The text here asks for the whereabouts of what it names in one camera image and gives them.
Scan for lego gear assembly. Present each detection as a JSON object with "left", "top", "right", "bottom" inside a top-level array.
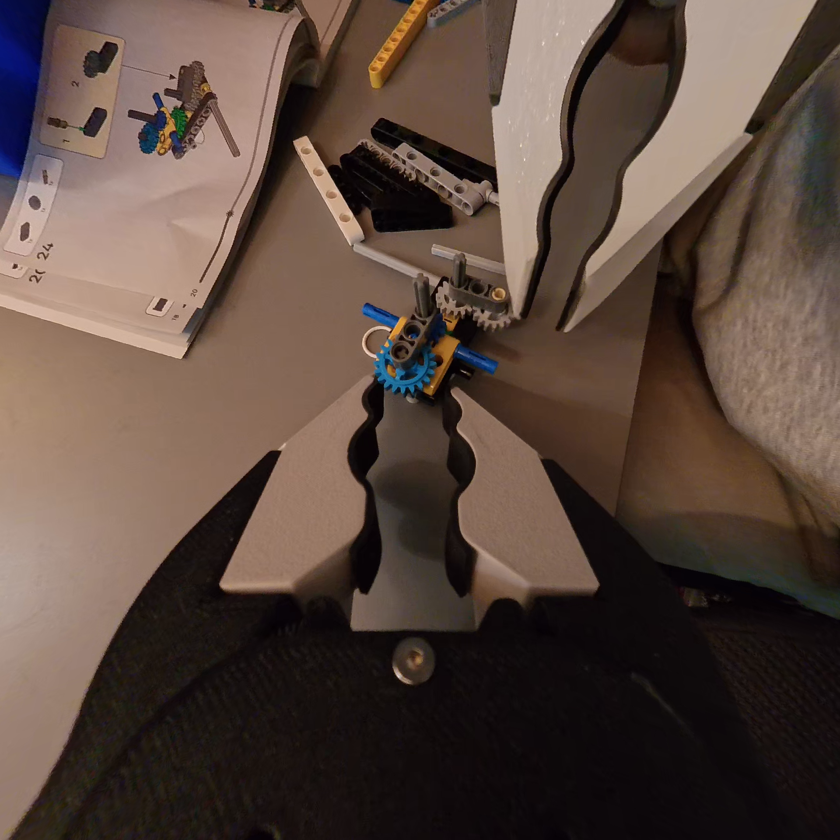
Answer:
[{"left": 360, "top": 252, "right": 521, "bottom": 406}]

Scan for person's grey sweater torso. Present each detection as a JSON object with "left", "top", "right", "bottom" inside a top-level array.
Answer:
[{"left": 663, "top": 45, "right": 840, "bottom": 547}]

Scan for yellow lego beam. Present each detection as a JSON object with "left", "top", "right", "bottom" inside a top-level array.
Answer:
[{"left": 367, "top": 0, "right": 441, "bottom": 91}]

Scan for grey lego axle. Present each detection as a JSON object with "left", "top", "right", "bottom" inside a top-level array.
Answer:
[
  {"left": 430, "top": 243, "right": 509, "bottom": 274},
  {"left": 352, "top": 241, "right": 438, "bottom": 281}
]

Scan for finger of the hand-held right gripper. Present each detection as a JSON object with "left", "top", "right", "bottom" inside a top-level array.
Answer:
[
  {"left": 556, "top": 0, "right": 823, "bottom": 333},
  {"left": 481, "top": 0, "right": 639, "bottom": 322}
]

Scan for lego instruction booklet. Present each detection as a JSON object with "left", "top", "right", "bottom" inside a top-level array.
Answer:
[{"left": 0, "top": 0, "right": 363, "bottom": 361}]

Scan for person's beige pants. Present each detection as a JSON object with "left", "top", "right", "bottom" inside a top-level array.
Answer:
[{"left": 616, "top": 249, "right": 840, "bottom": 622}]

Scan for light grey lego beam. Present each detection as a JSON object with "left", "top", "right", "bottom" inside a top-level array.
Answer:
[{"left": 390, "top": 140, "right": 502, "bottom": 219}]

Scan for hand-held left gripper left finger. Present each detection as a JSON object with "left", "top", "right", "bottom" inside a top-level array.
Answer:
[{"left": 218, "top": 375, "right": 387, "bottom": 603}]

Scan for small loose technic pieces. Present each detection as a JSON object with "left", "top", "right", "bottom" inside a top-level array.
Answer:
[{"left": 425, "top": 0, "right": 484, "bottom": 28}]

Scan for black and grey beam assembly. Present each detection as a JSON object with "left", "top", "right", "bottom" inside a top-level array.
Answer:
[{"left": 327, "top": 117, "right": 501, "bottom": 235}]

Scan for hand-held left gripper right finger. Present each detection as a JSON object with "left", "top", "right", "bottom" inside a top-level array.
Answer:
[{"left": 445, "top": 387, "right": 601, "bottom": 616}]

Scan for white lego beam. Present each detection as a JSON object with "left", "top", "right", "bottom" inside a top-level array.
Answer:
[{"left": 292, "top": 134, "right": 366, "bottom": 248}]

